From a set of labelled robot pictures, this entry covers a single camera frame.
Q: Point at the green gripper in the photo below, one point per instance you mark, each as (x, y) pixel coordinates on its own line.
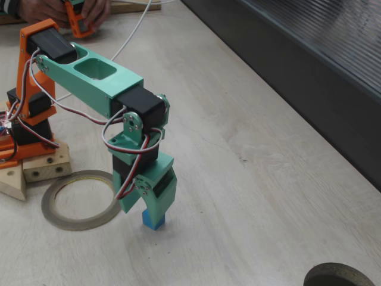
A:
(163, 185)

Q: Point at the blue cube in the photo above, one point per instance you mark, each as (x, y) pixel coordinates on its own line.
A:
(146, 219)

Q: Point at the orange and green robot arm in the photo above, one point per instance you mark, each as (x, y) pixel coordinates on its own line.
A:
(98, 83)

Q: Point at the forearm in striped sleeve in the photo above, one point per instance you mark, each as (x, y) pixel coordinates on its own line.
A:
(7, 6)

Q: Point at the person's bare hand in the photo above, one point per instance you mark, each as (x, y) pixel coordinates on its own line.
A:
(44, 12)

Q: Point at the wooden base block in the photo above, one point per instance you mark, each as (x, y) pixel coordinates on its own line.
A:
(44, 172)

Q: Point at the pale wooden wedge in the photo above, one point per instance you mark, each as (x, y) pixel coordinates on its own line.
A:
(12, 184)

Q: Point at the flat wooden plank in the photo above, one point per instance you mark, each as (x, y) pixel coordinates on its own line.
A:
(131, 7)

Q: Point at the grey frosted desk partition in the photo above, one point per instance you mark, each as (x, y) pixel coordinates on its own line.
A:
(297, 74)

